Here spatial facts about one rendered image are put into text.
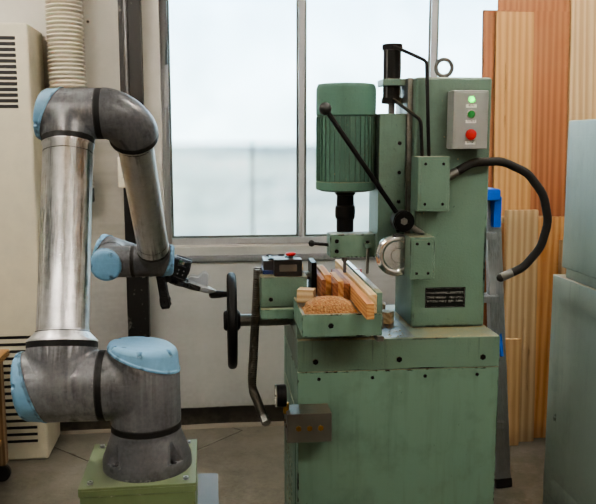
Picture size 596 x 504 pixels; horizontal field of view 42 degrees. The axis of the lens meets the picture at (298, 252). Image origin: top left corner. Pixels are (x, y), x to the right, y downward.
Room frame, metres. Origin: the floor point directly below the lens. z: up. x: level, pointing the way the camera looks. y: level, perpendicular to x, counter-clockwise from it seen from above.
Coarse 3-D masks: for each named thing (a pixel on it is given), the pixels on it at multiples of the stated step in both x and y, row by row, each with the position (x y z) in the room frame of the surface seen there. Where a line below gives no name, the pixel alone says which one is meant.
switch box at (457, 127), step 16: (448, 96) 2.21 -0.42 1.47; (464, 96) 2.16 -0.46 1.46; (480, 96) 2.17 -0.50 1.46; (448, 112) 2.20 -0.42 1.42; (464, 112) 2.16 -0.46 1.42; (480, 112) 2.17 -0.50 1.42; (448, 128) 2.20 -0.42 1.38; (464, 128) 2.16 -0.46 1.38; (480, 128) 2.17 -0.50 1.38; (448, 144) 2.19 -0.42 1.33; (464, 144) 2.16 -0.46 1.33; (480, 144) 2.17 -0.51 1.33
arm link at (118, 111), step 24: (120, 96) 1.77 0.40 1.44; (120, 120) 1.75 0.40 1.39; (144, 120) 1.79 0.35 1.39; (120, 144) 1.79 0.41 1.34; (144, 144) 1.81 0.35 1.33; (144, 168) 1.88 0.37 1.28; (144, 192) 1.93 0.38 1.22; (144, 216) 2.00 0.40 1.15; (144, 240) 2.07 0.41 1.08; (144, 264) 2.15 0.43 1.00; (168, 264) 2.16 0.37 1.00
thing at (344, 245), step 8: (328, 232) 2.31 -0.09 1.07; (336, 232) 2.31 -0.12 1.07; (344, 232) 2.31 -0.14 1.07; (352, 232) 2.31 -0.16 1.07; (360, 232) 2.31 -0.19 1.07; (368, 232) 2.31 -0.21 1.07; (328, 240) 2.29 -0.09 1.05; (336, 240) 2.26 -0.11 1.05; (344, 240) 2.27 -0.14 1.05; (352, 240) 2.27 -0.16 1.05; (360, 240) 2.27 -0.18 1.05; (328, 248) 2.29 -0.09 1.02; (336, 248) 2.26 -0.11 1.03; (344, 248) 2.27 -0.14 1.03; (352, 248) 2.27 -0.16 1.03; (360, 248) 2.27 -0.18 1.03; (336, 256) 2.26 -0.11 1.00; (344, 256) 2.27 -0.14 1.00; (352, 256) 2.27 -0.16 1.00; (360, 256) 2.27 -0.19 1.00
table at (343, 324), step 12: (264, 312) 2.15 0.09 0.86; (276, 312) 2.15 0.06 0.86; (288, 312) 2.15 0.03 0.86; (300, 312) 1.99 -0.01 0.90; (360, 312) 1.97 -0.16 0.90; (300, 324) 1.98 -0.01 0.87; (312, 324) 1.95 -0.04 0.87; (324, 324) 1.95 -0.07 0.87; (336, 324) 1.96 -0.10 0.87; (348, 324) 1.96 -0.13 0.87; (360, 324) 1.96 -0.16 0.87; (372, 324) 1.97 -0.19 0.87; (312, 336) 1.95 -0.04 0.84; (324, 336) 1.95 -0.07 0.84; (336, 336) 1.96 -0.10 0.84
